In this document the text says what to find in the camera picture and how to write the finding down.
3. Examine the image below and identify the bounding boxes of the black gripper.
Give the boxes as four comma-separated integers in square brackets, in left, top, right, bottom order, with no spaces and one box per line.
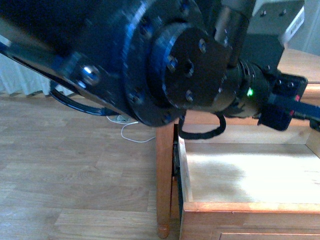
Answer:
[258,73,320,131]

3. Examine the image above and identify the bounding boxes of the wooden drawer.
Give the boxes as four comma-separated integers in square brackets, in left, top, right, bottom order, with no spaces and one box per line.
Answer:
[176,125,320,240]

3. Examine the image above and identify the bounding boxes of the wooden nightstand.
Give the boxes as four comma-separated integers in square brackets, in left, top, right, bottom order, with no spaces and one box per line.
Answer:
[155,48,320,239]

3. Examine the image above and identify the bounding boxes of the metal floor socket box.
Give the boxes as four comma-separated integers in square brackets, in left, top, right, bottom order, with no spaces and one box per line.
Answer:
[113,115,130,123]

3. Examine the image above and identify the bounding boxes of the grey-blue curtain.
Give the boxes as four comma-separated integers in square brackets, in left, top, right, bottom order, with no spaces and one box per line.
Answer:
[0,34,51,97]

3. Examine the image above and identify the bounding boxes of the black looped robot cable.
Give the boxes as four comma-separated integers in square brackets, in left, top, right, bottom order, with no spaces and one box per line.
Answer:
[178,113,227,140]

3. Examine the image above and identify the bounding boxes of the white floor cable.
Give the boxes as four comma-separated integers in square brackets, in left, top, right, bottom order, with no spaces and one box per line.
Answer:
[106,115,157,144]

